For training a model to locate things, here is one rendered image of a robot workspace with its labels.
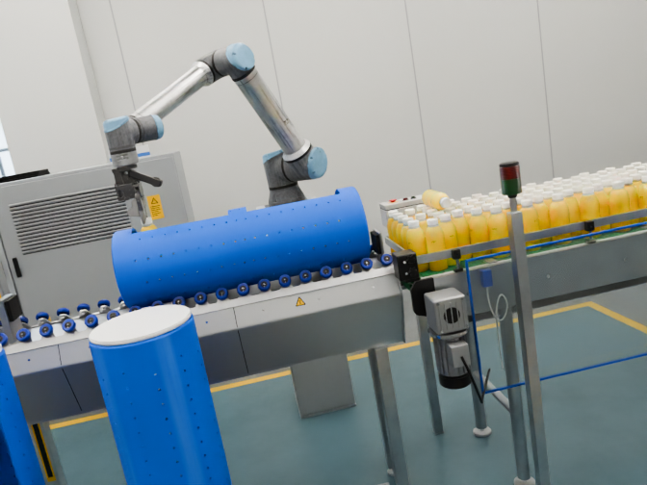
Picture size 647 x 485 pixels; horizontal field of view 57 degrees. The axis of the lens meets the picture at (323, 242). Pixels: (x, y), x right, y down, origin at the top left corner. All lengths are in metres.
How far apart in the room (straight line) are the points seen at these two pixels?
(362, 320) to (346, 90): 3.14
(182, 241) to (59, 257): 1.90
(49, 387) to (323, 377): 1.41
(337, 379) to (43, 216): 1.97
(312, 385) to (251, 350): 1.02
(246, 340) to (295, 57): 3.26
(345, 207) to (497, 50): 3.61
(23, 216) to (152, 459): 2.41
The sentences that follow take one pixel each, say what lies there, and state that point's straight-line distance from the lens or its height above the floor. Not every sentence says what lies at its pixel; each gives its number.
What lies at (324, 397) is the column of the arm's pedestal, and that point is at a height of 0.09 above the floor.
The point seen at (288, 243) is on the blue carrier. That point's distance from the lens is 2.03.
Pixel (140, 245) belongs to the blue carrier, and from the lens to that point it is 2.08.
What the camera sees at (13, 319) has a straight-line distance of 2.32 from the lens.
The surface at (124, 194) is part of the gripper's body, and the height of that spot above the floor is 1.35.
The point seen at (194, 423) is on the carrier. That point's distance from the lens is 1.72.
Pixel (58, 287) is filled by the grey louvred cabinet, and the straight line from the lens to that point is 3.92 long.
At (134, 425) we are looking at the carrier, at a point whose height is 0.80.
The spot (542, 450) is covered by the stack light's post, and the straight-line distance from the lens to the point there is 2.31.
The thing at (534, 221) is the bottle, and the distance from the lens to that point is 2.24.
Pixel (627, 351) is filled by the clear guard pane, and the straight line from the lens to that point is 2.46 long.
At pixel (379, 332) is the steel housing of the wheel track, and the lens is 2.23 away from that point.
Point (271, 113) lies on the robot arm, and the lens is 2.69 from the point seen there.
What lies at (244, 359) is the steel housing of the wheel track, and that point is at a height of 0.70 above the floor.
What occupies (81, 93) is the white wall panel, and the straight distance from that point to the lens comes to 4.76.
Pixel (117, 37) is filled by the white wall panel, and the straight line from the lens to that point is 5.06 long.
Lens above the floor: 1.50
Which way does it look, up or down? 12 degrees down
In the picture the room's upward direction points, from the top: 10 degrees counter-clockwise
